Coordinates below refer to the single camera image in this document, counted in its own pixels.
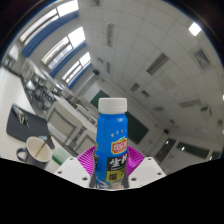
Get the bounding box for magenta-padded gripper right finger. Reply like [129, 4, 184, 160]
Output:
[126, 145, 167, 188]

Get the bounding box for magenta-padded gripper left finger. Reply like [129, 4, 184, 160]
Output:
[53, 145, 98, 188]

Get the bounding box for blue drink bottle white cap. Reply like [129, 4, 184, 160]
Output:
[94, 97, 129, 190]

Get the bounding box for small green sponge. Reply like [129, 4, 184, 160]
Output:
[51, 148, 72, 167]

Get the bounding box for dark door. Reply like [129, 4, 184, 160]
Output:
[154, 138, 177, 164]

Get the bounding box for dark blue mug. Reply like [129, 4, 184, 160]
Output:
[16, 135, 53, 169]

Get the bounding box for wooden stir stick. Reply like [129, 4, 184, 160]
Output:
[34, 134, 53, 158]

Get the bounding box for classroom desks and chairs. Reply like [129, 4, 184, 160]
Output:
[1, 56, 101, 158]

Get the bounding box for black flat folder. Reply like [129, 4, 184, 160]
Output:
[5, 104, 56, 150]

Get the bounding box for bunch of keys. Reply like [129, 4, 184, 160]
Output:
[14, 108, 31, 129]

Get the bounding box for blue curtain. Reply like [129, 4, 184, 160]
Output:
[49, 41, 87, 78]
[67, 61, 93, 90]
[21, 11, 79, 58]

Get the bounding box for tall window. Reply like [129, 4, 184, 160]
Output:
[61, 51, 92, 83]
[41, 26, 86, 64]
[19, 0, 79, 43]

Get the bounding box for ceiling lights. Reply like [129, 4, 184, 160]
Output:
[93, 19, 224, 134]

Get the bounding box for dark wide wall window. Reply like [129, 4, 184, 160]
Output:
[175, 141, 211, 159]

